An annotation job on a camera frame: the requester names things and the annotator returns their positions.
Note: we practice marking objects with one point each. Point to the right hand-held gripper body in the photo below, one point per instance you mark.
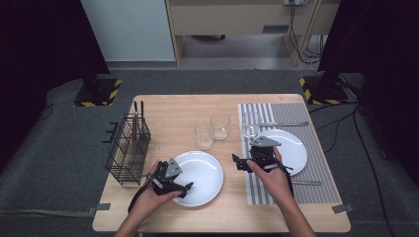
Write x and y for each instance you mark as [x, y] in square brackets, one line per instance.
[263, 142]

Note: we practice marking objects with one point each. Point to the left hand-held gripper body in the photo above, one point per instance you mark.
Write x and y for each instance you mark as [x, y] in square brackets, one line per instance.
[173, 169]

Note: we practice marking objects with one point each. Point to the clear drinking glass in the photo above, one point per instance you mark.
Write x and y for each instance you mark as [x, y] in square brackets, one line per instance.
[204, 141]
[220, 133]
[251, 131]

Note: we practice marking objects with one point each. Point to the white round plate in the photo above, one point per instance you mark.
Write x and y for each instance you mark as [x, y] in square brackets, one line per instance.
[204, 184]
[293, 154]

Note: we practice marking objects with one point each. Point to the steel table knife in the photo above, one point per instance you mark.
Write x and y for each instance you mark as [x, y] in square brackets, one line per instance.
[296, 124]

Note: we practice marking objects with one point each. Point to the person's right hand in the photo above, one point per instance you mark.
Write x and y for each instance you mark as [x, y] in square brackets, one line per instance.
[275, 184]

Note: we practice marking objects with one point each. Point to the person's left hand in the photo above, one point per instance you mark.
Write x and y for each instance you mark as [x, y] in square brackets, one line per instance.
[148, 205]

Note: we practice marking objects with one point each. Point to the grey metal plug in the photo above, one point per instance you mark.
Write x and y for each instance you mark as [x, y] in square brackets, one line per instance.
[147, 176]

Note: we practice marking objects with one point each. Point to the steel slim utensil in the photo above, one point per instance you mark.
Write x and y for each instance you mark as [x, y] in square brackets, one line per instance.
[136, 125]

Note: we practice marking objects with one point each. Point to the grey striped placemat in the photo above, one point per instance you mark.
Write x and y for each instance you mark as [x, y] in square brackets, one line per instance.
[322, 158]

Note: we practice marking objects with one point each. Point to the black slim utensil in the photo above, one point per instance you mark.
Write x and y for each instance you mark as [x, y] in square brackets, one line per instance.
[135, 105]
[142, 112]

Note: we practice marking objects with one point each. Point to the black yellow-striped stand base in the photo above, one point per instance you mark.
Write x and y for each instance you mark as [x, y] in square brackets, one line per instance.
[105, 89]
[316, 90]

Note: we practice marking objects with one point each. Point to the grey tape piece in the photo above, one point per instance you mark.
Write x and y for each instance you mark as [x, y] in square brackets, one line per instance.
[342, 208]
[102, 206]

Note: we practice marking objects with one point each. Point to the light wooden desk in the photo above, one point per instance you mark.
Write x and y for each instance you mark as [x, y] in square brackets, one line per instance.
[224, 19]

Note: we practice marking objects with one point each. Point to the white power strip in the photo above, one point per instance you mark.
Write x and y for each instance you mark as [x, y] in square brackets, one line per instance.
[294, 2]

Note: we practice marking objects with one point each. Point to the white panel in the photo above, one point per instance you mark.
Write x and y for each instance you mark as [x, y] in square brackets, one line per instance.
[131, 29]

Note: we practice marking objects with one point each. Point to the black curtain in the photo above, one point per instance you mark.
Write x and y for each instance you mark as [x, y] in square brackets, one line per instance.
[39, 49]
[388, 65]

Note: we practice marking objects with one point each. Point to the black stand post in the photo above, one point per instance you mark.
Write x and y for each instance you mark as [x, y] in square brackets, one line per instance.
[329, 82]
[92, 86]

